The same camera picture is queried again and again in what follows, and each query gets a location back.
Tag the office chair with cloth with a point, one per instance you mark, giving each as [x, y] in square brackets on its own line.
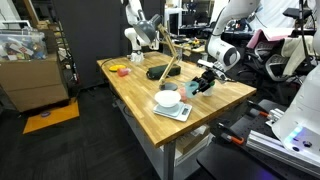
[293, 50]

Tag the background wooden desk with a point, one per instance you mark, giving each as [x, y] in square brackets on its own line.
[190, 50]

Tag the orange floor mat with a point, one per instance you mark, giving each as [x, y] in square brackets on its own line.
[54, 116]

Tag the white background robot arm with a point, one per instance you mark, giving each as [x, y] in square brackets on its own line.
[135, 13]

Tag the pink toy cup far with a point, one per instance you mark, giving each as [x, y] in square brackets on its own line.
[123, 72]

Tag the white mug green rim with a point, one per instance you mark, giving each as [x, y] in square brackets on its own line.
[210, 90]

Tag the aluminium rail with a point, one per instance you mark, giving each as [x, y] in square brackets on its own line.
[280, 148]

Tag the grey metal table frame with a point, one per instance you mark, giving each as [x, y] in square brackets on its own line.
[158, 135]

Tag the white bowl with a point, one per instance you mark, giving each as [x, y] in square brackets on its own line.
[167, 98]

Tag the translucent blue cup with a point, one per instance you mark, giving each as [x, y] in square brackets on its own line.
[190, 87]

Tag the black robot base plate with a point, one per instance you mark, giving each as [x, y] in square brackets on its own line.
[228, 161]

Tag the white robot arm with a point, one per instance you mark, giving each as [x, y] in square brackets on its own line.
[298, 128]

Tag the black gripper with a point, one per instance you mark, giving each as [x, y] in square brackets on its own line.
[204, 82]

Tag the clear bin of items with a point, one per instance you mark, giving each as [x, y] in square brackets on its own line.
[22, 45]

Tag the white kitchen scale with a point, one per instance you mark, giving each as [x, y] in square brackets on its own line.
[178, 112]

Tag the cardboard box under table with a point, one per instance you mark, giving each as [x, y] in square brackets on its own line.
[189, 140]

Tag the black clamp orange handle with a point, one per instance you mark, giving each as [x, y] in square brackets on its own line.
[229, 135]

